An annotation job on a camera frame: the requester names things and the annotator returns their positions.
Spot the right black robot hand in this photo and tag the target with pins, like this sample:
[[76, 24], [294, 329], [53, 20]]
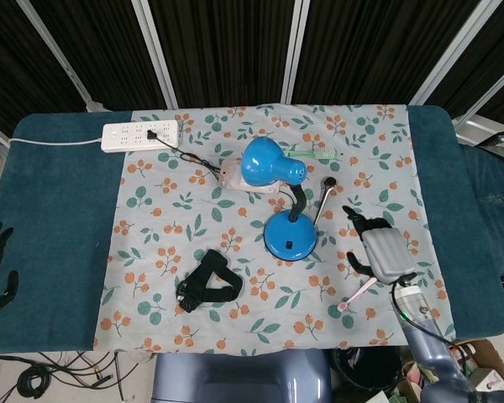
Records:
[[386, 252]]

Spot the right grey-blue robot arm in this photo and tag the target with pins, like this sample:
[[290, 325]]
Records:
[[416, 310]]

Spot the blue gooseneck desk lamp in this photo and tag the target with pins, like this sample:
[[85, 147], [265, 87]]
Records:
[[290, 239]]

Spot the pink toothbrush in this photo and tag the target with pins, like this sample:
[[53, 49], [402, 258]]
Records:
[[357, 298]]

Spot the teal table cover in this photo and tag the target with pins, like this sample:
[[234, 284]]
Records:
[[59, 210]]

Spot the silver metal scoop tool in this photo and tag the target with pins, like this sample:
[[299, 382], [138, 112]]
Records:
[[325, 197]]

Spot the green plastic brush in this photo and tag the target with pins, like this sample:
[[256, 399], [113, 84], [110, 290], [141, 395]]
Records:
[[325, 153]]

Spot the blue jeans of person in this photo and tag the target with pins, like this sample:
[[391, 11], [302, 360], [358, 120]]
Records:
[[495, 210]]

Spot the black waste bin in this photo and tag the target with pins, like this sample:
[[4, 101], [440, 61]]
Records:
[[365, 373]]

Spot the cardboard box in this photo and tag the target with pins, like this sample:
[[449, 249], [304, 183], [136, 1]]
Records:
[[487, 361]]

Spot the white power strip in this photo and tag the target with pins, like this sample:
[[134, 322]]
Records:
[[126, 136]]

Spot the blue-grey robot torso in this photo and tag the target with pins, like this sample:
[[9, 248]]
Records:
[[235, 378]]

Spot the floral orange fruit tablecloth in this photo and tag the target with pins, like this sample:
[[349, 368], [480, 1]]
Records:
[[185, 201]]

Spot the black slatted partition screen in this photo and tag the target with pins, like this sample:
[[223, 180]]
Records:
[[235, 50]]

